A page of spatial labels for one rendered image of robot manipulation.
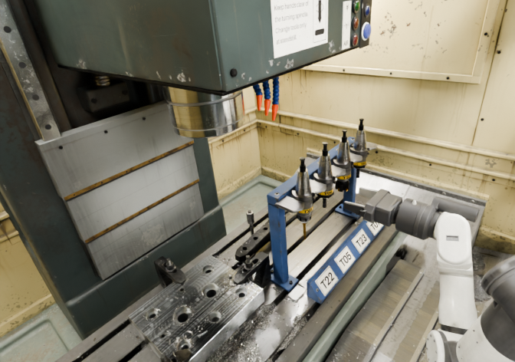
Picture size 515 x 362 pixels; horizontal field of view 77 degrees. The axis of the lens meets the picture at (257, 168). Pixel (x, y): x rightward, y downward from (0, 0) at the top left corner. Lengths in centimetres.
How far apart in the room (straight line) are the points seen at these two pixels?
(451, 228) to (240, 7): 64
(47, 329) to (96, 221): 68
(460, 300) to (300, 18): 66
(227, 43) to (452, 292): 69
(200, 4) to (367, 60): 120
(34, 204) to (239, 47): 82
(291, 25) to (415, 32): 98
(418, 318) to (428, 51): 98
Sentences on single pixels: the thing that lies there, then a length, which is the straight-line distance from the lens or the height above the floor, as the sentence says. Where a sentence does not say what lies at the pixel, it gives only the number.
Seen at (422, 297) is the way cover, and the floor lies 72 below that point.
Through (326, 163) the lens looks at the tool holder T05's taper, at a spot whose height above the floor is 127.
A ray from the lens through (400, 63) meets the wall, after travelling 153.
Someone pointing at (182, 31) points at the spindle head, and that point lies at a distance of 50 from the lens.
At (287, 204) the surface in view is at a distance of 87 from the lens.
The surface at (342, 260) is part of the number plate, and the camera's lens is 111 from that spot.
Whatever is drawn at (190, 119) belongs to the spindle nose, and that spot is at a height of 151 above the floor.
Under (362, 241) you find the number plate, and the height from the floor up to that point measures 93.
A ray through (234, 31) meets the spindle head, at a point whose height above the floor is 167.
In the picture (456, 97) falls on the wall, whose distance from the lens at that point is 151.
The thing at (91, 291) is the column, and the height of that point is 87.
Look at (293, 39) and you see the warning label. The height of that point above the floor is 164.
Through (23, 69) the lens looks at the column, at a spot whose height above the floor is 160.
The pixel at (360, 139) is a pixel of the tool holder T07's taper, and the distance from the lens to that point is 112.
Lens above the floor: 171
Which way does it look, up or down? 28 degrees down
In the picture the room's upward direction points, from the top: 6 degrees counter-clockwise
